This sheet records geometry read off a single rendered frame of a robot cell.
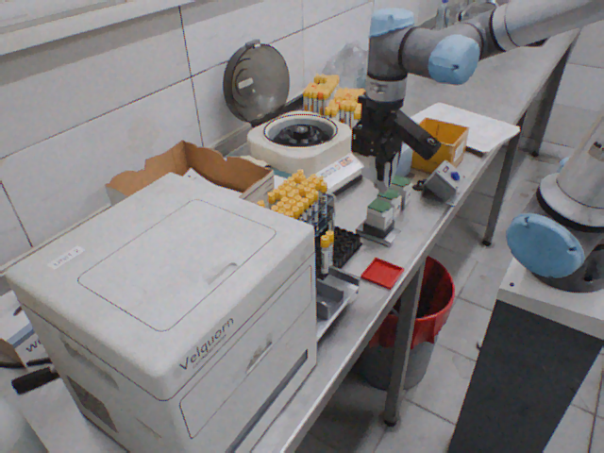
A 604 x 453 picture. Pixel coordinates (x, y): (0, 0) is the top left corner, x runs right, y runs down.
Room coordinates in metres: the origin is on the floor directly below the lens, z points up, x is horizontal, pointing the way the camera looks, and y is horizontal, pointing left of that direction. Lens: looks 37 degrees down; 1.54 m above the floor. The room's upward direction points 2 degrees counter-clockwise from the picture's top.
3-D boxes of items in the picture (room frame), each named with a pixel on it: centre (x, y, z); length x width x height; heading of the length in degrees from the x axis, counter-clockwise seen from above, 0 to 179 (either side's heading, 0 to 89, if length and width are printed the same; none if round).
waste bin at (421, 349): (1.13, -0.31, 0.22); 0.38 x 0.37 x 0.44; 146
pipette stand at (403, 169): (1.07, -0.24, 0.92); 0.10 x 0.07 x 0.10; 141
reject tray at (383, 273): (0.71, -0.16, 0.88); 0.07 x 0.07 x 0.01; 56
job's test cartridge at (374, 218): (0.84, -0.17, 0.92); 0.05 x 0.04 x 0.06; 54
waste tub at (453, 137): (1.17, -0.37, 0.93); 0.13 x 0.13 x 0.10; 55
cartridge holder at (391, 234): (0.84, -0.17, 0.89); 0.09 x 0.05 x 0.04; 53
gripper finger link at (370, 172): (0.84, -0.15, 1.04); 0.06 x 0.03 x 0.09; 54
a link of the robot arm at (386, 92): (0.85, -0.16, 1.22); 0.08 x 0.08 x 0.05
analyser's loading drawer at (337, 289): (0.57, -0.02, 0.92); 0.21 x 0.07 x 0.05; 146
